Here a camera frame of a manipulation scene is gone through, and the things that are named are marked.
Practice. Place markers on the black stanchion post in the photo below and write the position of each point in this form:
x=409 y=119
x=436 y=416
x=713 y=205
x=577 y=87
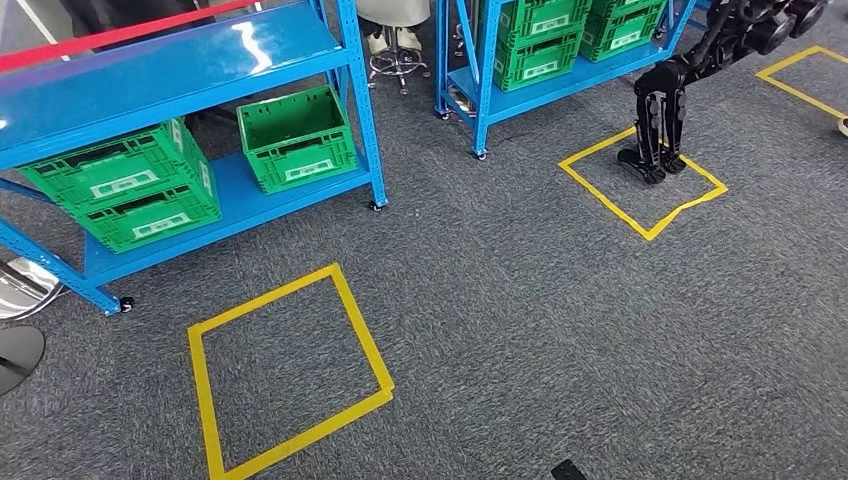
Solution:
x=16 y=358

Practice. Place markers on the red barrier belt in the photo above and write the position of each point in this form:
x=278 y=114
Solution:
x=99 y=38

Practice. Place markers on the open green plastic crate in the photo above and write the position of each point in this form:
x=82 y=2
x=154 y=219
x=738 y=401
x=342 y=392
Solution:
x=298 y=166

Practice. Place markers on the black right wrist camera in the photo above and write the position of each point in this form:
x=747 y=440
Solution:
x=568 y=472

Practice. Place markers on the black round stool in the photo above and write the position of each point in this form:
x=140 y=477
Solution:
x=397 y=63

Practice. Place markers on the person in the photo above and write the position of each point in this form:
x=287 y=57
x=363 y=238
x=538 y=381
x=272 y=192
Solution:
x=394 y=12

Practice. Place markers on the blue metal shelf rack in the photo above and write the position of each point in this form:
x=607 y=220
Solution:
x=563 y=79
x=166 y=73

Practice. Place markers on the chrome stanchion post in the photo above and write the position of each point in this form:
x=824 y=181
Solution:
x=23 y=288

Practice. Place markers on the yellow floor tape square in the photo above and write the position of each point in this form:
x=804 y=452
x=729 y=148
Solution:
x=596 y=192
x=795 y=89
x=199 y=384

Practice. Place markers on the black humanoid robot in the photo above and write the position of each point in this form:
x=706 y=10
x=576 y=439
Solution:
x=662 y=99

